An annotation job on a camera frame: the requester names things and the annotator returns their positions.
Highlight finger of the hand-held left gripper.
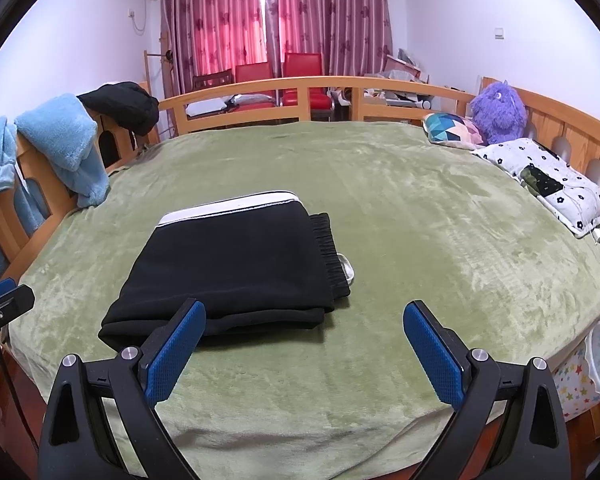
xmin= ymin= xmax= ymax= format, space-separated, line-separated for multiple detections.
xmin=0 ymin=280 xmax=36 ymax=333

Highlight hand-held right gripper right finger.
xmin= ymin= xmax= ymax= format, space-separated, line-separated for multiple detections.
xmin=402 ymin=300 xmax=572 ymax=480

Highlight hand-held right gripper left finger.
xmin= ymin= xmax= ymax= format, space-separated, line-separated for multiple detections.
xmin=39 ymin=298 xmax=207 ymax=480

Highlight black pants with white stripe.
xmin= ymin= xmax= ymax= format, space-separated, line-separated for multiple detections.
xmin=98 ymin=191 xmax=352 ymax=352

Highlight clear plastic object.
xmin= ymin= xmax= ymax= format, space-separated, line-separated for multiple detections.
xmin=336 ymin=254 xmax=357 ymax=285

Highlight green fleece blanket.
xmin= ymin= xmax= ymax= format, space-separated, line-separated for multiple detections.
xmin=7 ymin=122 xmax=600 ymax=480

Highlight star print bin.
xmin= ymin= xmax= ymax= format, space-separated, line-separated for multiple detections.
xmin=550 ymin=320 xmax=600 ymax=425

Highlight white floral pillow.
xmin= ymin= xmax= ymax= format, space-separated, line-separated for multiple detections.
xmin=471 ymin=137 xmax=600 ymax=239

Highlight black garment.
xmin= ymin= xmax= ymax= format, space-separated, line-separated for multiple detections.
xmin=77 ymin=81 xmax=161 ymax=137

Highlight geometric patterned pillow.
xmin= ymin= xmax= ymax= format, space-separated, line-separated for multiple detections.
xmin=422 ymin=111 xmax=487 ymax=152

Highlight purple plush toy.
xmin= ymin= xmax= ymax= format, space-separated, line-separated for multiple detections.
xmin=468 ymin=80 xmax=529 ymax=147

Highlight wooden coat rack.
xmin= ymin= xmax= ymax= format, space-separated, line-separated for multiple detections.
xmin=143 ymin=30 xmax=177 ymax=141

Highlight dark wooden chair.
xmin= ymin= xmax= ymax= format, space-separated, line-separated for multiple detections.
xmin=191 ymin=69 xmax=235 ymax=96

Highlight pile of cardboard boxes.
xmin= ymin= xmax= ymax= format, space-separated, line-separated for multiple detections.
xmin=364 ymin=49 xmax=433 ymax=111

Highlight red chair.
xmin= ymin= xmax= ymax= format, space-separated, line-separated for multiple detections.
xmin=280 ymin=52 xmax=333 ymax=112
xmin=232 ymin=62 xmax=277 ymax=112

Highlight pink floral curtains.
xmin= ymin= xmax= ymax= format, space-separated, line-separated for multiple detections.
xmin=160 ymin=0 xmax=397 ymax=95

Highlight wooden bed frame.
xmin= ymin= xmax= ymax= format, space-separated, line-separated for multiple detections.
xmin=0 ymin=75 xmax=600 ymax=441

